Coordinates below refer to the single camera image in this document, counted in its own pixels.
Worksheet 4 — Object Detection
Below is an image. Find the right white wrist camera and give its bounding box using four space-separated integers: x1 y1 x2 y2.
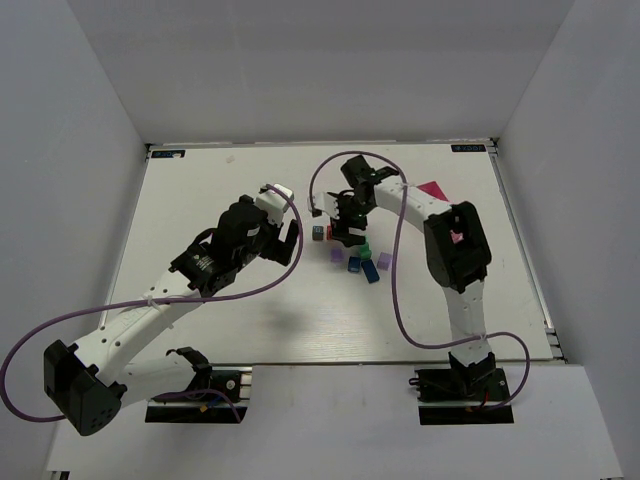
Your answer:
307 192 340 219

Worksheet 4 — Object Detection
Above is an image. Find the purple cable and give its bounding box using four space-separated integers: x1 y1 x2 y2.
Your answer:
0 184 305 421
307 151 531 409

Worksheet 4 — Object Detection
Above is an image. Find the purple wood cube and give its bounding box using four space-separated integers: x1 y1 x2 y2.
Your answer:
330 248 345 263
377 252 393 271

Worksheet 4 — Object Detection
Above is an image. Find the blue table sticker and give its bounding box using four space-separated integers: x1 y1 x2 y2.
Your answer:
451 144 486 153
151 150 186 159

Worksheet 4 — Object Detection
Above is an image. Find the blue wood cube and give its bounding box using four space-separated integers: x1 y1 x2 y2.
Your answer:
347 256 361 273

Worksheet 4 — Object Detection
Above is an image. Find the right purple wood cube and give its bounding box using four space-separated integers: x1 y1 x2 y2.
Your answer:
377 252 393 271

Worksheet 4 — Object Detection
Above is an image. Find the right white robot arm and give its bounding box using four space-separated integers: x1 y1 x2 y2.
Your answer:
309 152 496 398

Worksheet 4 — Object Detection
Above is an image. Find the right blue table sticker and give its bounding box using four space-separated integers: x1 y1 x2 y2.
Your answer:
451 144 486 153

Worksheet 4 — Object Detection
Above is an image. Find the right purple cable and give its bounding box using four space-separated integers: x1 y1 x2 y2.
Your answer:
307 151 531 409

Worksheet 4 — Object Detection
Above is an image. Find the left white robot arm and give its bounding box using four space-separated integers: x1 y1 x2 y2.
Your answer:
44 185 300 436

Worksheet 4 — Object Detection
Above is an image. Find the green stepped wood block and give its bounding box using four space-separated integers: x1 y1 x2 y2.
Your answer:
357 242 372 261

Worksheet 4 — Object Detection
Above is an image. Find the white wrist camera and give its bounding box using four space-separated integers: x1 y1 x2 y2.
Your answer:
254 184 294 226
307 192 340 219

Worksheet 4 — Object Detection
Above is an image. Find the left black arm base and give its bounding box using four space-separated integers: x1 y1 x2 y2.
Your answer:
145 367 252 425

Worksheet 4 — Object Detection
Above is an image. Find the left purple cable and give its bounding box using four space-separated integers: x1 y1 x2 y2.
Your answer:
0 184 305 421

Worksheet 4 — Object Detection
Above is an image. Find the left blue table sticker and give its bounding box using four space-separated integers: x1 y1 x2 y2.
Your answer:
151 150 186 159

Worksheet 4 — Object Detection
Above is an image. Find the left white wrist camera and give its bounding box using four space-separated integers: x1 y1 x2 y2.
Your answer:
254 184 294 226

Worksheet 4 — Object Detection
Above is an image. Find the left purple wood cube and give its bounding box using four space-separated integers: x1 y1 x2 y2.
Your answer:
330 248 345 263

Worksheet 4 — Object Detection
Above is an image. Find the blue rectangular wood block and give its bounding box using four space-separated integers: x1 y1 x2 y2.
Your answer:
361 259 380 284

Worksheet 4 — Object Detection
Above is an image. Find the dark blue letter cube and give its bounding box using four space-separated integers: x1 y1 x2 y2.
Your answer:
312 225 325 241

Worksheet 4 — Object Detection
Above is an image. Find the pink plastic box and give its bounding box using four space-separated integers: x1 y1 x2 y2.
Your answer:
417 181 448 202

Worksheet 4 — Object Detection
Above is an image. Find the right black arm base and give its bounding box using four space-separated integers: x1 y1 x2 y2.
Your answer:
408 368 514 426

